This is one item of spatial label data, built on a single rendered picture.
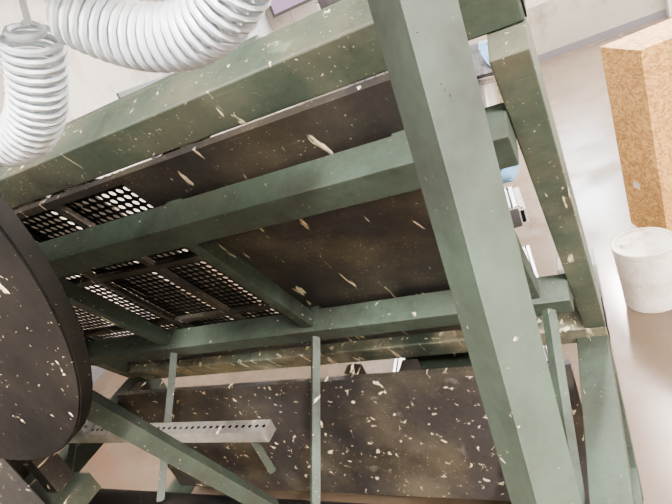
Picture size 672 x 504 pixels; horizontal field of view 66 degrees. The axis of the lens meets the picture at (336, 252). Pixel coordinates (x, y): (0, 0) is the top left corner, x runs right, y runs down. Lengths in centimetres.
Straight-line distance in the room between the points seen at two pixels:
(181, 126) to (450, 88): 82
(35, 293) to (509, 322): 60
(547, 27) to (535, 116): 924
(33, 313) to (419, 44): 64
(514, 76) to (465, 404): 122
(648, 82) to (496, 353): 282
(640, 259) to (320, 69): 233
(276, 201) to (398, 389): 100
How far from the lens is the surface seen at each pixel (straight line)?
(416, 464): 215
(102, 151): 128
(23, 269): 78
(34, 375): 94
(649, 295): 314
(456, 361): 211
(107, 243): 141
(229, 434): 165
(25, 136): 73
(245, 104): 104
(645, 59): 315
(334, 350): 204
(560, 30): 1022
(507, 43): 88
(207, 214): 117
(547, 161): 104
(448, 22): 38
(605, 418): 159
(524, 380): 44
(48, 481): 193
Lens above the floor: 194
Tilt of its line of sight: 22 degrees down
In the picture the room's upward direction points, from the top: 24 degrees counter-clockwise
